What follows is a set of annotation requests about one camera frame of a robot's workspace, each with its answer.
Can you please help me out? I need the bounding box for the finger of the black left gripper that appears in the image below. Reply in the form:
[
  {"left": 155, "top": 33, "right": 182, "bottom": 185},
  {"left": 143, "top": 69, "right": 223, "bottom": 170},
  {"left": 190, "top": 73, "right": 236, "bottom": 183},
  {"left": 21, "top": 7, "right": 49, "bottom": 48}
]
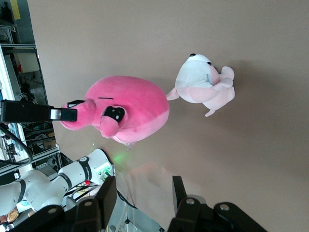
[{"left": 0, "top": 100, "right": 78, "bottom": 123}]

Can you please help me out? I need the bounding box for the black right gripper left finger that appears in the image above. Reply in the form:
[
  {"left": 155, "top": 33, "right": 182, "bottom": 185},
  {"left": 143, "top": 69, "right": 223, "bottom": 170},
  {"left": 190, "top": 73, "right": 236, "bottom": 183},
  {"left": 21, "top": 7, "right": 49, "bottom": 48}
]
[{"left": 74, "top": 175, "right": 118, "bottom": 232}]

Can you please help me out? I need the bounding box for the light pink white plush dog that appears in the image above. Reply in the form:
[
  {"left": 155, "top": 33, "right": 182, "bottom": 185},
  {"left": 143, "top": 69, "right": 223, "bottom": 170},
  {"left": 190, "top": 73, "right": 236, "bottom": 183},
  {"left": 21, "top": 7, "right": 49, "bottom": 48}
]
[{"left": 166, "top": 53, "right": 236, "bottom": 117}]

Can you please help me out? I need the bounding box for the metal equipment rack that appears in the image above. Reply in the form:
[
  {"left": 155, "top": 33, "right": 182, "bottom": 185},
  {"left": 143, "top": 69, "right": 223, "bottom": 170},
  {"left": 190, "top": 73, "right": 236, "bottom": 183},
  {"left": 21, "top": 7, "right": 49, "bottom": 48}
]
[{"left": 0, "top": 0, "right": 61, "bottom": 174}]

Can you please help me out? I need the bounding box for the pink round plush toy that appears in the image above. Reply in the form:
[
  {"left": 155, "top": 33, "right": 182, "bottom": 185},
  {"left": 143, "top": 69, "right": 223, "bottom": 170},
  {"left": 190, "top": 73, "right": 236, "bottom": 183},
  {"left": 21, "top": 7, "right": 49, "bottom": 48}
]
[{"left": 59, "top": 75, "right": 170, "bottom": 147}]

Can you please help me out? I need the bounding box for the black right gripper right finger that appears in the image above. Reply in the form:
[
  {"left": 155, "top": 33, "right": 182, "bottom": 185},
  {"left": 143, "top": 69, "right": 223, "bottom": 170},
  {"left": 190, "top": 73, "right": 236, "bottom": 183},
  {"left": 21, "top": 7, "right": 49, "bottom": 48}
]
[{"left": 166, "top": 175, "right": 209, "bottom": 232}]

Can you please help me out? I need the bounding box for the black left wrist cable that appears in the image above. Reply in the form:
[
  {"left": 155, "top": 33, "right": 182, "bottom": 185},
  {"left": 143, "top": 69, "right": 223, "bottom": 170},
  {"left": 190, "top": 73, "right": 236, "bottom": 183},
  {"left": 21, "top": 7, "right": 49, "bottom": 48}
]
[{"left": 0, "top": 123, "right": 34, "bottom": 165}]

